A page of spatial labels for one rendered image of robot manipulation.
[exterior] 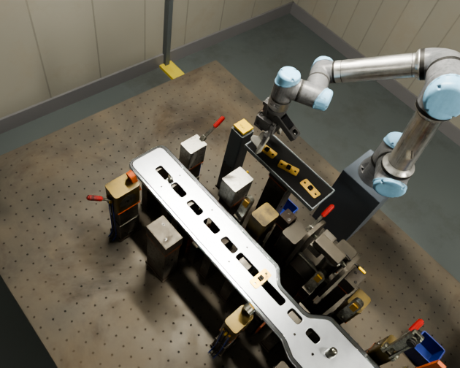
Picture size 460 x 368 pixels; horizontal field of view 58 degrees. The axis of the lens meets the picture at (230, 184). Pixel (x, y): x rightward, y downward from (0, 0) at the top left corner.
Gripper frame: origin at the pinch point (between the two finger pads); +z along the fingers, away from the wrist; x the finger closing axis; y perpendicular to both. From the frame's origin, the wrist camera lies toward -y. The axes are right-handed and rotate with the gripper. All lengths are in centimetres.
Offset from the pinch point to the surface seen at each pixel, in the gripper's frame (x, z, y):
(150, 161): 28.3, 19.2, 35.4
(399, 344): 29, 7, -77
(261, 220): 22.1, 11.3, -16.2
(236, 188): 19.7, 8.3, -1.7
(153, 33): -94, 84, 155
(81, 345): 92, 49, 7
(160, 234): 50, 16, 8
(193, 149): 14.5, 13.2, 25.0
